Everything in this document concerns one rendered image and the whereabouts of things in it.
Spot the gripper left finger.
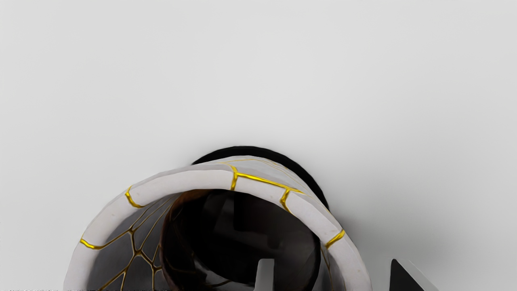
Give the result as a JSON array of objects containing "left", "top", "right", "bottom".
[{"left": 256, "top": 258, "right": 275, "bottom": 291}]

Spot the white cup with gold cracks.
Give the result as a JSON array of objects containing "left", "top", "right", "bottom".
[{"left": 63, "top": 155, "right": 373, "bottom": 291}]

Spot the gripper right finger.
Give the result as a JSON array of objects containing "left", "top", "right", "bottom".
[{"left": 389, "top": 259, "right": 439, "bottom": 291}]

